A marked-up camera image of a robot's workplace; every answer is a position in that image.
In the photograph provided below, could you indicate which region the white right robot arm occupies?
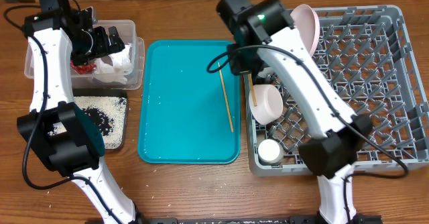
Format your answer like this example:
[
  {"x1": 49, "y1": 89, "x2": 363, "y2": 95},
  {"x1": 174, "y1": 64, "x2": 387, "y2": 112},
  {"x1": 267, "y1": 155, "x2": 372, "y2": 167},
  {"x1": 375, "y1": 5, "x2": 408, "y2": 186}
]
[{"x1": 211, "y1": 0, "x2": 385, "y2": 223}]

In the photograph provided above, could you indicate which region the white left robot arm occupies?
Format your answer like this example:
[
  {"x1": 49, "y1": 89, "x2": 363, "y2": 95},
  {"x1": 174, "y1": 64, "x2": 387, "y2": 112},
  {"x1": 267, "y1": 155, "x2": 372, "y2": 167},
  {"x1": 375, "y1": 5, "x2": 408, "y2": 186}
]
[{"x1": 17, "y1": 0, "x2": 145, "y2": 223}]

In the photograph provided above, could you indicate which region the grey bowl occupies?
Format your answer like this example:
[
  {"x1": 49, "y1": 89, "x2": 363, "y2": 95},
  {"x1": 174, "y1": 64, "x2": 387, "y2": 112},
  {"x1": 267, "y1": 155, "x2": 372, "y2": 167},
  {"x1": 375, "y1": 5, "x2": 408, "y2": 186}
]
[{"x1": 248, "y1": 85, "x2": 284, "y2": 125}]

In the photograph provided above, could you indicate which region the grey dishwasher rack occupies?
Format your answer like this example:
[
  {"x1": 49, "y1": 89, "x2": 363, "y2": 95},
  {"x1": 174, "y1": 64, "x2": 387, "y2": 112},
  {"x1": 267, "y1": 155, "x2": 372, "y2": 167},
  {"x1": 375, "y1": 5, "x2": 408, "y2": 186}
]
[{"x1": 246, "y1": 5, "x2": 428, "y2": 176}]

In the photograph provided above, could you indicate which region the large white plate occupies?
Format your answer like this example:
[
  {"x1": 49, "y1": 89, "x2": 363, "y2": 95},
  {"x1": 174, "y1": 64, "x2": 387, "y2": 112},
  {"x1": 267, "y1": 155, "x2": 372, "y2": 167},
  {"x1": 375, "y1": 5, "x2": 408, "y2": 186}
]
[{"x1": 290, "y1": 4, "x2": 320, "y2": 56}]

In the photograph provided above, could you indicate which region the red foil wrapper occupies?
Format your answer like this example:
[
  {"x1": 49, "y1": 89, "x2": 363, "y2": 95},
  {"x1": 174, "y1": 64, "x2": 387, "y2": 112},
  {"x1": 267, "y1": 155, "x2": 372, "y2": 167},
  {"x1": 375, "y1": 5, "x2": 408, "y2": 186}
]
[{"x1": 70, "y1": 61, "x2": 97, "y2": 74}]

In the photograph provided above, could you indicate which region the wooden chopstick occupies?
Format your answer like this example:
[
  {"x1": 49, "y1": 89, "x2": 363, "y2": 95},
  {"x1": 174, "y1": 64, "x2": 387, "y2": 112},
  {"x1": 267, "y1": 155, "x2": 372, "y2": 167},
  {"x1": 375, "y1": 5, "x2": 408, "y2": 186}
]
[
  {"x1": 247, "y1": 73, "x2": 257, "y2": 107},
  {"x1": 219, "y1": 69, "x2": 234, "y2": 133}
]

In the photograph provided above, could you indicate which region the black rectangular tray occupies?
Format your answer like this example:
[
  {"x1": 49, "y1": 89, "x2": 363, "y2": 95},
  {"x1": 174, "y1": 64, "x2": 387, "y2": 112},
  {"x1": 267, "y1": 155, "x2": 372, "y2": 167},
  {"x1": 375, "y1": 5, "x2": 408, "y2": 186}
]
[{"x1": 46, "y1": 88, "x2": 129, "y2": 151}]

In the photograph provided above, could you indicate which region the teal serving tray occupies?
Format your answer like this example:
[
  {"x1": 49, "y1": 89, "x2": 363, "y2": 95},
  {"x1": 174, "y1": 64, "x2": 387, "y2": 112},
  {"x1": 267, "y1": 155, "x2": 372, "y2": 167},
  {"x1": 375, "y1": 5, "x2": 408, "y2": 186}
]
[{"x1": 137, "y1": 40, "x2": 241, "y2": 164}]

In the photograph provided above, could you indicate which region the white paper cup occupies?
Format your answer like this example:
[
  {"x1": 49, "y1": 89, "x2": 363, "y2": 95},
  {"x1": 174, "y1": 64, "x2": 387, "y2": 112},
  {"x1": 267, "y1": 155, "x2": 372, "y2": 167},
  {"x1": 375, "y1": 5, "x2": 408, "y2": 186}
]
[{"x1": 257, "y1": 139, "x2": 284, "y2": 166}]

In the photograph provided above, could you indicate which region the clear plastic bin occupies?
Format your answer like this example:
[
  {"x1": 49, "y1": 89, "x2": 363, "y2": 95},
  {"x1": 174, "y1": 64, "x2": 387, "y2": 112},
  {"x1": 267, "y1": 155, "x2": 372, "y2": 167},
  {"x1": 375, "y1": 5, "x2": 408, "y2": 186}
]
[{"x1": 23, "y1": 17, "x2": 143, "y2": 97}]

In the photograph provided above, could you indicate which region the white rice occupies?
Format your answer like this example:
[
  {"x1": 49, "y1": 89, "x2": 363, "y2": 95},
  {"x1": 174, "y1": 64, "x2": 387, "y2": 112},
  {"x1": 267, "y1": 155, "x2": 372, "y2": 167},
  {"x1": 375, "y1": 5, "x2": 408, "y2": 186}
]
[{"x1": 50, "y1": 95, "x2": 128, "y2": 150}]

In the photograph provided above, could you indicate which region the white napkin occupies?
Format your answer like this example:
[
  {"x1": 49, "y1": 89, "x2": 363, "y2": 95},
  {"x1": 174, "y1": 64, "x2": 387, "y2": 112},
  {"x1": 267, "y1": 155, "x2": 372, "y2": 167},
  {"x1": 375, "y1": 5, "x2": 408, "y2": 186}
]
[{"x1": 93, "y1": 44, "x2": 133, "y2": 85}]

